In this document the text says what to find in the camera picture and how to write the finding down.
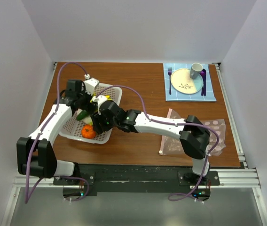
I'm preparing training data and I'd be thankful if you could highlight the dark green fake cucumber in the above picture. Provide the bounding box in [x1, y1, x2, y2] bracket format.
[76, 109, 89, 121]

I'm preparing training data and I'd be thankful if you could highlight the white fake radish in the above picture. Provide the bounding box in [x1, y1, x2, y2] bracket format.
[81, 116, 93, 126]

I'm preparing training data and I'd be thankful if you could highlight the orange fake fruit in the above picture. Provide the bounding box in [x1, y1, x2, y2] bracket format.
[81, 125, 97, 139]

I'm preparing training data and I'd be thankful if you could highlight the white perforated plastic basket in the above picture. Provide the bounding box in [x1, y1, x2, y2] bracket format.
[58, 82, 123, 145]

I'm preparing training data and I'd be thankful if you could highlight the clear zip top bag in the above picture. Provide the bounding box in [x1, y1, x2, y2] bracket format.
[158, 119, 226, 156]

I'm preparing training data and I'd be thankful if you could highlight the yellow fake banana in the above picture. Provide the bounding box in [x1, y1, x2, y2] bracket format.
[90, 95, 111, 103]

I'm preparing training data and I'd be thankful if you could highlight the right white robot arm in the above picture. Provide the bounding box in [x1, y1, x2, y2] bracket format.
[91, 96, 211, 185]

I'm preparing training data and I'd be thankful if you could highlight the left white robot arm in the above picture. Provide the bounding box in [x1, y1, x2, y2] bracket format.
[16, 78, 99, 185]

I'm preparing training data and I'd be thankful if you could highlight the blue checkered placemat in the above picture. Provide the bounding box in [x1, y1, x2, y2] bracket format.
[163, 63, 217, 102]

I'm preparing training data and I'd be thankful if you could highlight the purple plastic fork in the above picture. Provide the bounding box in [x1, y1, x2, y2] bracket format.
[168, 67, 172, 95]

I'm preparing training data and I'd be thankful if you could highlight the cream and blue plate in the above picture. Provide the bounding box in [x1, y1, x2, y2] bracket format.
[171, 68, 203, 95]

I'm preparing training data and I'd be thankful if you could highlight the grey mug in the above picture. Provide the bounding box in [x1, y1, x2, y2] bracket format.
[189, 63, 203, 80]

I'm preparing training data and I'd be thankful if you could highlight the purple plastic spoon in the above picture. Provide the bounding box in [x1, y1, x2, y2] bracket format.
[200, 69, 206, 97]

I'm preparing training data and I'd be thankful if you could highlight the purple plastic knife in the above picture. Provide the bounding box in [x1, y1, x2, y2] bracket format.
[202, 69, 206, 96]

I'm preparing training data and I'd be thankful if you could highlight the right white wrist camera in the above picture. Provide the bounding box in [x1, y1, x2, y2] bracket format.
[92, 95, 108, 112]

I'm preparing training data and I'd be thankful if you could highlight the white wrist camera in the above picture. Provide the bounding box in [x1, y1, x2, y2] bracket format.
[92, 95, 108, 112]
[84, 74, 100, 95]

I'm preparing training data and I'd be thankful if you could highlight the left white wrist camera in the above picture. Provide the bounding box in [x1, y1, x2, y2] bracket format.
[84, 74, 100, 95]

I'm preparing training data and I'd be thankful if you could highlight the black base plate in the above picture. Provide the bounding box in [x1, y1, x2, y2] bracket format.
[53, 164, 220, 197]

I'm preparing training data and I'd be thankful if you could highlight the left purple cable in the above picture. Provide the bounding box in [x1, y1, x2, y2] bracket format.
[24, 62, 91, 204]

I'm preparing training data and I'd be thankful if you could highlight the front aluminium rail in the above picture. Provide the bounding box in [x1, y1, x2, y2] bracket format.
[13, 169, 261, 188]

